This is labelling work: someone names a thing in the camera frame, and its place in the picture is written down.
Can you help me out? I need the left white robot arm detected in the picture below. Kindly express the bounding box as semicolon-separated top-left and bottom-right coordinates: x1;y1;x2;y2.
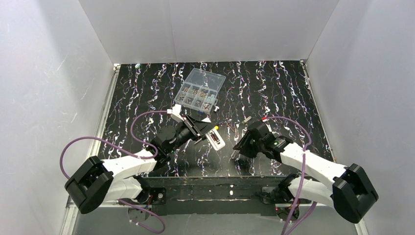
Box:
64;115;223;214

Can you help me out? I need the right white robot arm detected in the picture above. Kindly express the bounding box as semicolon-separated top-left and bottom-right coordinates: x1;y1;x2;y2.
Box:
233;121;379;224

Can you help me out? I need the grey usb stick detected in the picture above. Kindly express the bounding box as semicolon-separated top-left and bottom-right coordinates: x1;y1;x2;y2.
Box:
241;116;252;125

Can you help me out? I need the clear plastic screw organizer box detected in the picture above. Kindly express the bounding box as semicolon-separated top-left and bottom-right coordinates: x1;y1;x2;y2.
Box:
174;68;226;114

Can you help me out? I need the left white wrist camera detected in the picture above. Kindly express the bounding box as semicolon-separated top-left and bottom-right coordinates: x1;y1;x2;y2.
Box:
167;104;184;122

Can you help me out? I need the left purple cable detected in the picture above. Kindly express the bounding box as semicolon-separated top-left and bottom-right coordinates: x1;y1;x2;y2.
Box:
59;111;174;234

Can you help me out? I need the purple cable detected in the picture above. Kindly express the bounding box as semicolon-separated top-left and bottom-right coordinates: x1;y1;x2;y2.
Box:
264;116;319;235
59;111;174;234

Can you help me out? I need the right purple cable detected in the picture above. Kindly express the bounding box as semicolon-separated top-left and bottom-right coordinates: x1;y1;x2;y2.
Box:
264;116;319;235

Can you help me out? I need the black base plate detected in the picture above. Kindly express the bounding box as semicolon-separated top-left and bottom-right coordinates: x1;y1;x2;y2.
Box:
131;176;293;216

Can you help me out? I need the aluminium rail frame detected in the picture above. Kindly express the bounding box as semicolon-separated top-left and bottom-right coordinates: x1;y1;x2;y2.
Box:
66;63;369;235

